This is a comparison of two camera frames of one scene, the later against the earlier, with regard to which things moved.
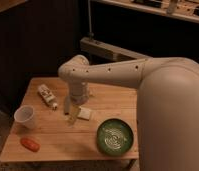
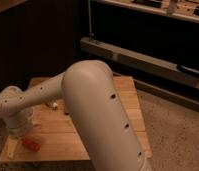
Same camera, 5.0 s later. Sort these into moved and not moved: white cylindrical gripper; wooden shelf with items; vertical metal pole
Moved: white cylindrical gripper
Not moved: vertical metal pole; wooden shelf with items
